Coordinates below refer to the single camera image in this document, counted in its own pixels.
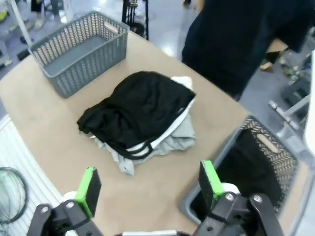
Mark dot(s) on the white garment with black trim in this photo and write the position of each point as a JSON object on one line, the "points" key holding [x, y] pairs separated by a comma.
{"points": [[183, 81]]}

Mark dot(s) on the person in black t-shirt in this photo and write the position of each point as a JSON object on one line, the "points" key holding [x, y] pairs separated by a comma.
{"points": [[221, 49]]}

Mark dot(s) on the grey woven plastic basket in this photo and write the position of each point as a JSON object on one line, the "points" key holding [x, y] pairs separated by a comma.
{"points": [[73, 73], [278, 150]]}

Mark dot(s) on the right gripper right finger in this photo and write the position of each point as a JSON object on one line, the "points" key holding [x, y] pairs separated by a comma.
{"points": [[209, 182]]}

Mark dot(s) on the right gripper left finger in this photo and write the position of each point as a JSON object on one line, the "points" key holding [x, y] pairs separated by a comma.
{"points": [[85, 194]]}

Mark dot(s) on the white ribbed panel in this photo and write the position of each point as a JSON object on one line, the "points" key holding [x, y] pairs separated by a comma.
{"points": [[14, 137]]}

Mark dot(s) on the black camera tripod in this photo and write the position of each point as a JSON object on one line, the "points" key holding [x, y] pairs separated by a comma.
{"points": [[128, 14]]}

